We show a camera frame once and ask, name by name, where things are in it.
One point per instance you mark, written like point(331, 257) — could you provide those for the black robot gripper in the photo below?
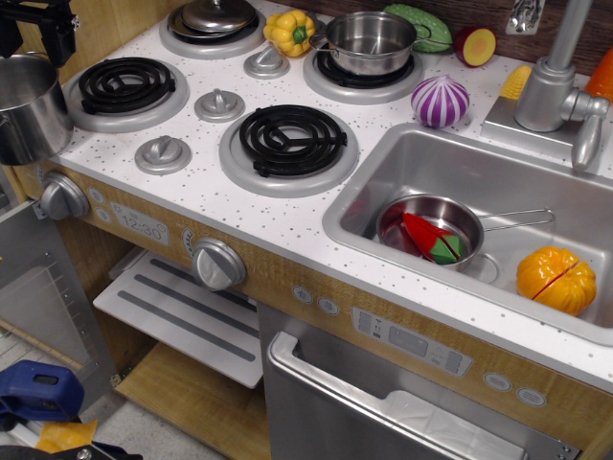
point(55, 20)

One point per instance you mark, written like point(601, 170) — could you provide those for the tall steel pot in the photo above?
point(35, 122)

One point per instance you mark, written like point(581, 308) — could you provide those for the steel pot lid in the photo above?
point(217, 16)

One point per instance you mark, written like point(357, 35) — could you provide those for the black coil burner left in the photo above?
point(124, 84)

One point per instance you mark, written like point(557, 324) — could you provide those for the black coil burner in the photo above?
point(291, 140)
point(124, 84)
point(330, 70)

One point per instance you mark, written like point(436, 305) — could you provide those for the silver oven knob left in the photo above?
point(62, 198)

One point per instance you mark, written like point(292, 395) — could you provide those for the silver oven knob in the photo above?
point(216, 265)
point(62, 198)

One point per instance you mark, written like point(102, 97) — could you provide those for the silver stovetop knob front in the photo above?
point(163, 155)

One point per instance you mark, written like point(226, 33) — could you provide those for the silver stovetop knob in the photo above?
point(219, 106)
point(163, 155)
point(268, 64)

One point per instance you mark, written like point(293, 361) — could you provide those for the silver stovetop knob middle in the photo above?
point(219, 106)

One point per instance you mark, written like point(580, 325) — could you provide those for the silver stovetop knob back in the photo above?
point(268, 64)

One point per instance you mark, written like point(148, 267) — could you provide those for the yellow toy bell pepper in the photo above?
point(290, 32)

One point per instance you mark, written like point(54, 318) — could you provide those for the black coil burner front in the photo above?
point(291, 140)

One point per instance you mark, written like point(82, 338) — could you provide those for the open oven door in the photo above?
point(44, 303)

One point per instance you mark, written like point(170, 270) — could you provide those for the white oven rack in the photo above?
point(162, 299)

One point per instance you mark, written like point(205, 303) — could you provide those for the black coil burner back right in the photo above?
point(330, 70)

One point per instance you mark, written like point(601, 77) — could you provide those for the silver oven knob right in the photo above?
point(216, 265)

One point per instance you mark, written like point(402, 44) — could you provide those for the blue clamp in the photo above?
point(40, 392)

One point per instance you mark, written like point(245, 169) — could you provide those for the silver sink basin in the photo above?
point(524, 203)

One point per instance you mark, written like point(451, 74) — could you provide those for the green toy cucumber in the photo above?
point(433, 35)

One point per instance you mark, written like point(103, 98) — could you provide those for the purple toy onion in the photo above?
point(440, 102)

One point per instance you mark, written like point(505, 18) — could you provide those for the red toy fruit half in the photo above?
point(475, 46)

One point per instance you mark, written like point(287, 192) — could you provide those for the small steel saucepan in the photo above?
point(454, 217)

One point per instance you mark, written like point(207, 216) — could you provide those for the red toy chili pepper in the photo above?
point(435, 244)

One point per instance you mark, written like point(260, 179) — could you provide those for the silver dishwasher door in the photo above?
point(328, 399)

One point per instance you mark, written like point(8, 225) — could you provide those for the yellow toy corn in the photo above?
point(515, 82)

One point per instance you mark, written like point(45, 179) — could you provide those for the silver toy faucet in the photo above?
point(551, 115)

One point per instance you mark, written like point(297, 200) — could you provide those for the orange toy carrot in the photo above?
point(601, 81)

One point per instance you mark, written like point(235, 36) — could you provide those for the orange toy pumpkin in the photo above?
point(557, 278)

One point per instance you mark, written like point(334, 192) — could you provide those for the shallow steel pot with handles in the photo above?
point(369, 43)

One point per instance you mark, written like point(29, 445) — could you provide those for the silver wall hook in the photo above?
point(525, 17)

